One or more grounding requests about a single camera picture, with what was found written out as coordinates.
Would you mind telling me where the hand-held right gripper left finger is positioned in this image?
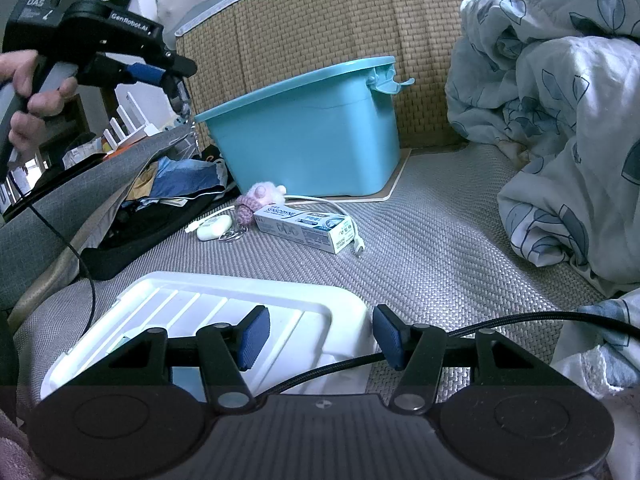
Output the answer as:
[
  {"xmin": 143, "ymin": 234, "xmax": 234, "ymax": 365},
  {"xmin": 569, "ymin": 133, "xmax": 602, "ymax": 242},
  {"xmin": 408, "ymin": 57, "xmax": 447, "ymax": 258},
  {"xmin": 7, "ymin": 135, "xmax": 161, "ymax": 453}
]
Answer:
[{"xmin": 65, "ymin": 305, "xmax": 272, "ymax": 416}]

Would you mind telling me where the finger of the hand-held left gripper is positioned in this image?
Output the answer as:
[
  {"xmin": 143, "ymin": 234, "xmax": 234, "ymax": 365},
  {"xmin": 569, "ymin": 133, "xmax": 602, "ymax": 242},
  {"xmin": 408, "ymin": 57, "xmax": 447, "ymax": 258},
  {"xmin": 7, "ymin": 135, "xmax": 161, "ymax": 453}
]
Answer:
[
  {"xmin": 75, "ymin": 54, "xmax": 168, "ymax": 88},
  {"xmin": 147, "ymin": 45, "xmax": 198, "ymax": 78}
]

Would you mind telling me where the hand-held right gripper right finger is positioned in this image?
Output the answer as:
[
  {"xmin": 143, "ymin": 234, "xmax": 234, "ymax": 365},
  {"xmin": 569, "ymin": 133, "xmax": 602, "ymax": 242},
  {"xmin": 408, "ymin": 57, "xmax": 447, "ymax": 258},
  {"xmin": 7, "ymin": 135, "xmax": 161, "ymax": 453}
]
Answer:
[{"xmin": 372, "ymin": 304, "xmax": 566, "ymax": 416}]

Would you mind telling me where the black braided cable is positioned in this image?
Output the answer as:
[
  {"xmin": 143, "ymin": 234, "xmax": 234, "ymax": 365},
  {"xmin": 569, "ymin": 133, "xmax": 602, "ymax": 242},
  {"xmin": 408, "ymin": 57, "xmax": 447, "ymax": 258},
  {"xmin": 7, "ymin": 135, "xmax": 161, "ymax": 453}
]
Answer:
[{"xmin": 272, "ymin": 310, "xmax": 640, "ymax": 396}]

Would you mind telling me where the teal plastic tub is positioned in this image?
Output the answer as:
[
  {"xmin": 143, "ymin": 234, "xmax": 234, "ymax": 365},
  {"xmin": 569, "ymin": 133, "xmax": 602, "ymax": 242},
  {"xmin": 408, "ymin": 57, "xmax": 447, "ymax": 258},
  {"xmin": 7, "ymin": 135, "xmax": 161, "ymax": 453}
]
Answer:
[{"xmin": 194, "ymin": 56, "xmax": 416, "ymax": 198}]

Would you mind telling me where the person's left hand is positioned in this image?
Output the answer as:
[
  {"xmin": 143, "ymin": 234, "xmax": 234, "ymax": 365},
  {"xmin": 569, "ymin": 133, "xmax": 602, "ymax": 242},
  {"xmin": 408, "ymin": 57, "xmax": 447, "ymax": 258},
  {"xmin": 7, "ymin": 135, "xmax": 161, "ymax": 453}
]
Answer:
[{"xmin": 0, "ymin": 50, "xmax": 78, "ymax": 153}]

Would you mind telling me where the white router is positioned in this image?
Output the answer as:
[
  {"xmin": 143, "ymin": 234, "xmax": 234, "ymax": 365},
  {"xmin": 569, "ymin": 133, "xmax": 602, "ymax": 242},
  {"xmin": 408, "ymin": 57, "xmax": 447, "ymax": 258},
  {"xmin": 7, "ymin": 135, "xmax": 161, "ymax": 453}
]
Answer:
[{"xmin": 102, "ymin": 91, "xmax": 161, "ymax": 153}]

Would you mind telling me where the white plastic storage lid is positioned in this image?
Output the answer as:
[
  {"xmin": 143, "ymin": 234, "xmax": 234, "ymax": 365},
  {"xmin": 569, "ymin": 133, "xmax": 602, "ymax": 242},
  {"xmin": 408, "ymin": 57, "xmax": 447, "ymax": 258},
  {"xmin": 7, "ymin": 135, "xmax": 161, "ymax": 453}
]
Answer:
[{"xmin": 41, "ymin": 271, "xmax": 378, "ymax": 401}]

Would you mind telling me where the blue denim garment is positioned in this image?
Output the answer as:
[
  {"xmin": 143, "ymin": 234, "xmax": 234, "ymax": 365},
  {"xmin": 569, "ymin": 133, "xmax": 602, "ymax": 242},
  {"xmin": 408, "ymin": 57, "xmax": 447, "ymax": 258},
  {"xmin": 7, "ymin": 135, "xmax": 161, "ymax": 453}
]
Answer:
[{"xmin": 150, "ymin": 157, "xmax": 226, "ymax": 201}]

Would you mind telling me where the white earbud case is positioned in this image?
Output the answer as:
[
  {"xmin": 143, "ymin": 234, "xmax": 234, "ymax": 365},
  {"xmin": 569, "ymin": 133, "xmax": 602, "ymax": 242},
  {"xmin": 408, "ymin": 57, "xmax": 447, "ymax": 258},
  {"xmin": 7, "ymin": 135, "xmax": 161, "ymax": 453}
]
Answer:
[{"xmin": 196, "ymin": 215, "xmax": 233, "ymax": 241}]

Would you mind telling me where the white toothpaste box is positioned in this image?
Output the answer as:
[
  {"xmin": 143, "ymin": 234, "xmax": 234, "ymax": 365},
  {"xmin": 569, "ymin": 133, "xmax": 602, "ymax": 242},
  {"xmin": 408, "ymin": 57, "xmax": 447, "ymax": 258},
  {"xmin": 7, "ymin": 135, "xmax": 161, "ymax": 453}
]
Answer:
[{"xmin": 253, "ymin": 203, "xmax": 357, "ymax": 255}]

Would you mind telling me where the grey fabric cushion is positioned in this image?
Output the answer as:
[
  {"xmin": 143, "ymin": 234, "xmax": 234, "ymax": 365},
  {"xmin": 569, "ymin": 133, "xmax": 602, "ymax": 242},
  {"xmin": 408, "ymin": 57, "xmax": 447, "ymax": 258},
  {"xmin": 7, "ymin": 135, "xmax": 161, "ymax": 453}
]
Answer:
[{"xmin": 0, "ymin": 127, "xmax": 198, "ymax": 311}]

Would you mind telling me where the tan woven rattan mat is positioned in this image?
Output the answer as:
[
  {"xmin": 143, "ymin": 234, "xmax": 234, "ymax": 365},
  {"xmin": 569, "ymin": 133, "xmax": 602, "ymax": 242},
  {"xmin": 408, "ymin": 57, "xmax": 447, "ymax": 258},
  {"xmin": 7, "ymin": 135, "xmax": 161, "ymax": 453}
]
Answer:
[{"xmin": 175, "ymin": 0, "xmax": 551, "ymax": 153}]

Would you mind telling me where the thin wooden board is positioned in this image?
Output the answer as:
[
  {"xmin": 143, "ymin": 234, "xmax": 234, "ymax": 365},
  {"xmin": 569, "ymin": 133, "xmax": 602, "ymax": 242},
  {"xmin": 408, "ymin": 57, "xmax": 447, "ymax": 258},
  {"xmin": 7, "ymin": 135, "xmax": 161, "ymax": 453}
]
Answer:
[{"xmin": 320, "ymin": 147, "xmax": 413, "ymax": 203}]

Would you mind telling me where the white lace cloth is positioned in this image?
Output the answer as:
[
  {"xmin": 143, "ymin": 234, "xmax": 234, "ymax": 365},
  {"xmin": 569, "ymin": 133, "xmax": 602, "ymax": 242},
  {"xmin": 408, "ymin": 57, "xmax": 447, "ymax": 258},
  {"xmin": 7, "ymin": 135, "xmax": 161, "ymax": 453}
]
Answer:
[{"xmin": 552, "ymin": 290, "xmax": 640, "ymax": 403}]

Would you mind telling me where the pink fleece blanket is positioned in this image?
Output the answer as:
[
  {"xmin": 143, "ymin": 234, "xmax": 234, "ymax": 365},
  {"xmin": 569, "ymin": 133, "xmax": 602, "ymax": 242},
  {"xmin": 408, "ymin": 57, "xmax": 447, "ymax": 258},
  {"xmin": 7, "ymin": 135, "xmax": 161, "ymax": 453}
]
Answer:
[{"xmin": 0, "ymin": 407, "xmax": 41, "ymax": 480}]

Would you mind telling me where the leaf print quilt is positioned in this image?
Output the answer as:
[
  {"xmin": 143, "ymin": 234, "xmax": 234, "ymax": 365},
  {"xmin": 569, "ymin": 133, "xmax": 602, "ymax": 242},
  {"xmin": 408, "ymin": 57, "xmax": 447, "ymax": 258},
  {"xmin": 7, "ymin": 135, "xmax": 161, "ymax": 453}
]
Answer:
[{"xmin": 445, "ymin": 0, "xmax": 640, "ymax": 301}]

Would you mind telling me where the pink crocheted doll keychain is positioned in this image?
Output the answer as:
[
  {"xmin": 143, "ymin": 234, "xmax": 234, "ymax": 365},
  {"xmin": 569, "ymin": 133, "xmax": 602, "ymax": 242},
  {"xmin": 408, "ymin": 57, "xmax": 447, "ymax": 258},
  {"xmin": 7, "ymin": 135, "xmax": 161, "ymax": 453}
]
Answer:
[{"xmin": 218, "ymin": 182, "xmax": 287, "ymax": 242}]

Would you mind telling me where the white power cable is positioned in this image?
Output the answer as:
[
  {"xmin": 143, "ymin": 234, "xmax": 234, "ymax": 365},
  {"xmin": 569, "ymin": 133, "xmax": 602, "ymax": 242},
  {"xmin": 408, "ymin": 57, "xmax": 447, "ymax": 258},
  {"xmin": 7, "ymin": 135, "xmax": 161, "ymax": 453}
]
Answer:
[{"xmin": 185, "ymin": 195, "xmax": 366, "ymax": 258}]

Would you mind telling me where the thin black cable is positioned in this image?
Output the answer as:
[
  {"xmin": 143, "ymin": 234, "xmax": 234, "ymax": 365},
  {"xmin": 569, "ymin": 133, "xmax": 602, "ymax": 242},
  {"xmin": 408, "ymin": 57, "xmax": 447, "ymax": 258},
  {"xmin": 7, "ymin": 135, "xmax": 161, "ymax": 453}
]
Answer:
[{"xmin": 10, "ymin": 157, "xmax": 98, "ymax": 341}]

